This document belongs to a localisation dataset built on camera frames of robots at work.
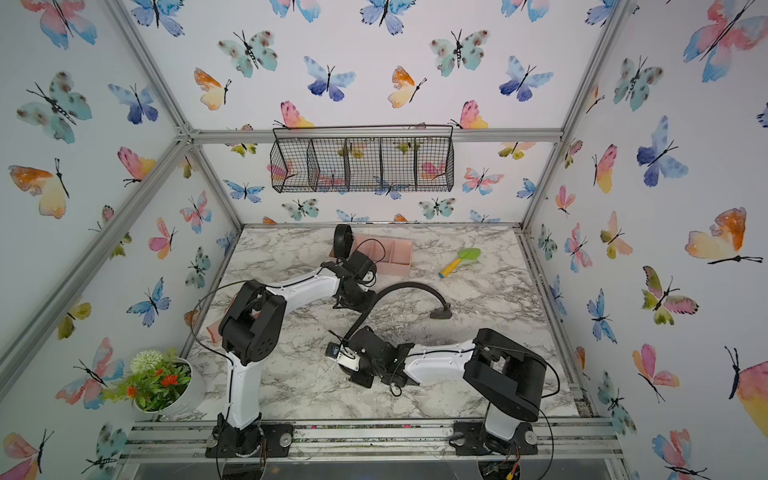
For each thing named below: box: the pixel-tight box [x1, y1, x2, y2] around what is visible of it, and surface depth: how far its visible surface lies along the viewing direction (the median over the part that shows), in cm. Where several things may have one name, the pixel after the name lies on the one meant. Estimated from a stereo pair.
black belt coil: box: [342, 282, 452, 345], surface depth 98 cm
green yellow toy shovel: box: [438, 248, 481, 278], surface depth 110 cm
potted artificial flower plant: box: [102, 348, 206, 416], surface depth 71 cm
